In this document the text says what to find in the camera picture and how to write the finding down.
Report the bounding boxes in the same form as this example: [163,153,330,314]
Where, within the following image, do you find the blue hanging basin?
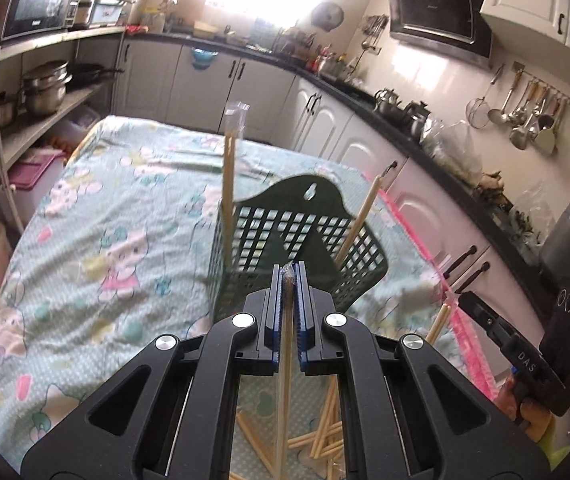
[190,46,218,68]

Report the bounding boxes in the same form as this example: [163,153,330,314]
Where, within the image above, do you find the steel pot with lid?
[21,60,73,92]

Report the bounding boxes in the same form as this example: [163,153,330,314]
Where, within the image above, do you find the clear plastic bag with food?
[422,120,486,181]

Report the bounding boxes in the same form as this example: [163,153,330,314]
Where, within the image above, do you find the hanging wire strainer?
[466,67,506,128]

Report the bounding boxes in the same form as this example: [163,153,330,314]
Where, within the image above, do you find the black frying pan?
[67,62,126,91]

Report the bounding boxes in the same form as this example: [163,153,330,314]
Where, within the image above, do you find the white base cabinets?
[112,37,556,321]

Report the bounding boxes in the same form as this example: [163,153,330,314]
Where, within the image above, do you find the clear plastic storage box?
[47,117,100,153]

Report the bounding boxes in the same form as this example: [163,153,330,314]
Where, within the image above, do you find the small round wall fan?
[311,1,340,28]

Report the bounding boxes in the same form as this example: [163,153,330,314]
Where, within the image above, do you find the clear plastic bag with greens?
[510,182,566,251]

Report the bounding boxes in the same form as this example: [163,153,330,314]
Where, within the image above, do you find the black range hood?
[382,0,493,68]

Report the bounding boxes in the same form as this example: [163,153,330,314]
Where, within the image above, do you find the person's right hand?
[497,377,553,443]

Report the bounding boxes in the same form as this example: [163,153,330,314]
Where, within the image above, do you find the ginger root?
[475,170,508,201]

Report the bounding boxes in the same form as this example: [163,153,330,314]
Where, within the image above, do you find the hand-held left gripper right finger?
[296,261,550,480]

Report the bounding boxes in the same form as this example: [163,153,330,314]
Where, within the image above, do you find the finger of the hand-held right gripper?
[457,290,516,350]

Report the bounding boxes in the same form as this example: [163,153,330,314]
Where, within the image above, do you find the dark green plastic utensil basket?
[207,172,390,323]

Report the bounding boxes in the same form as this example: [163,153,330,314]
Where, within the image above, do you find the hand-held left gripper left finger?
[20,264,286,480]

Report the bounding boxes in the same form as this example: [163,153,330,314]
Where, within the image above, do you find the row of hanging kitchen utensils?
[487,62,570,156]

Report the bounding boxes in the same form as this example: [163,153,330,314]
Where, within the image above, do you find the light blue plastic container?
[87,0,126,26]

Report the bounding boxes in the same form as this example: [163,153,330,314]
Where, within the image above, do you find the steel kettle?
[405,100,433,133]
[375,87,402,113]

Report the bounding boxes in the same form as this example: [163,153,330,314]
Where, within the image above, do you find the pink fringed cloth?
[362,172,498,403]

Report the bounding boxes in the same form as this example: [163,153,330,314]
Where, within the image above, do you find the utensils hanging beside range hood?
[362,14,390,53]

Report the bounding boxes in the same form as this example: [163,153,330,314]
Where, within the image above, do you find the pink storage box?
[7,152,66,226]

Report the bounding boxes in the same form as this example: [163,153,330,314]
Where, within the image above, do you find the metal shelf rack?
[0,25,128,231]

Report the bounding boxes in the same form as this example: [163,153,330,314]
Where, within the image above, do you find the small steel pot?
[0,92,20,128]

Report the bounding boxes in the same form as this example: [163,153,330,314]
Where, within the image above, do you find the cartoon cat printed tablecloth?
[0,115,496,480]

